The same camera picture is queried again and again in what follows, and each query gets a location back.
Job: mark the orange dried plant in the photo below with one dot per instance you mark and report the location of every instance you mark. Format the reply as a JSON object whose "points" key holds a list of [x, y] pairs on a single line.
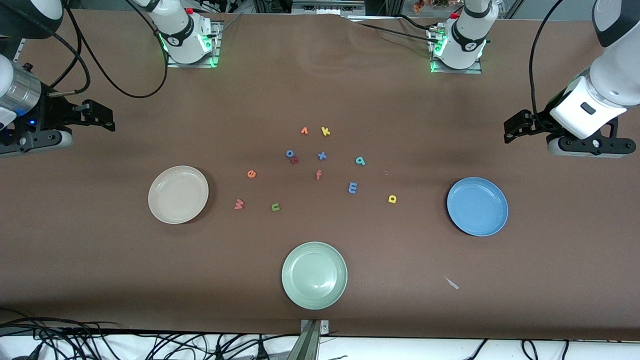
{"points": [[419, 6]]}

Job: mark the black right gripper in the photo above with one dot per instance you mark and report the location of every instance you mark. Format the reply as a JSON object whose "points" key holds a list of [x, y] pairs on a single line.
{"points": [[51, 113]]}

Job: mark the periwinkle foam letter m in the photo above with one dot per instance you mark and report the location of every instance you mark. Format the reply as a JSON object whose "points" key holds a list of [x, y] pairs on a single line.
{"points": [[353, 188]]}

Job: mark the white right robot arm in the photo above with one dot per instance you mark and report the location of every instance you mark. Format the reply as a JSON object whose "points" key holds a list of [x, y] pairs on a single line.
{"points": [[182, 35]]}

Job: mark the aluminium table edge rail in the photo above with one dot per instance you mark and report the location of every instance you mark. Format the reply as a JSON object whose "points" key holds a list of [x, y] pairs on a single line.
{"points": [[19, 50]]}

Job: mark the aluminium frame profile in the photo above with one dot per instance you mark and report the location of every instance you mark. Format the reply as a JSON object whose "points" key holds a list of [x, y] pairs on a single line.
{"points": [[325, 7]]}

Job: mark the brown table cover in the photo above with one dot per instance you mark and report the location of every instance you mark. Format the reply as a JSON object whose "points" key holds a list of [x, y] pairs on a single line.
{"points": [[100, 275]]}

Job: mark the green round plate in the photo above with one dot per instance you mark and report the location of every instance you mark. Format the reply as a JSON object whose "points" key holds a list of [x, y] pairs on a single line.
{"points": [[314, 275]]}

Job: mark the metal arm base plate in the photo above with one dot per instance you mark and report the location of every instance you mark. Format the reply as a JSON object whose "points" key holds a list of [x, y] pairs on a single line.
{"points": [[192, 65], [457, 71]]}

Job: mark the small white paper scrap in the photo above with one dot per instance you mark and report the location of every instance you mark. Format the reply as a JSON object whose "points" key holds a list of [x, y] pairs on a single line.
{"points": [[452, 284]]}

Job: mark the blue round plate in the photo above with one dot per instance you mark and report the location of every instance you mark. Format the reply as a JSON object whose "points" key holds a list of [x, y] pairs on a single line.
{"points": [[477, 206]]}

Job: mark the beige round plate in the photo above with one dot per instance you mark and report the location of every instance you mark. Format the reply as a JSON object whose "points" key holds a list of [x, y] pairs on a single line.
{"points": [[178, 195]]}

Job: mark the pink foam letter w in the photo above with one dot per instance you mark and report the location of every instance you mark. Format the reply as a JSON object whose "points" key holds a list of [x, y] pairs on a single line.
{"points": [[239, 204]]}

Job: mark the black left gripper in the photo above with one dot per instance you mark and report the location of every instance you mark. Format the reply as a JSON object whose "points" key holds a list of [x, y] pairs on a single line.
{"points": [[539, 121]]}

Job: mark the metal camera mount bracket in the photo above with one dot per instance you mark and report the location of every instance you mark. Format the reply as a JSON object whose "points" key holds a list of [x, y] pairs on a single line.
{"points": [[310, 345]]}

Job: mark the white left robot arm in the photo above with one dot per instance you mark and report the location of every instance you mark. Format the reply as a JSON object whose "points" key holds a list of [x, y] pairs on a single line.
{"points": [[612, 75]]}

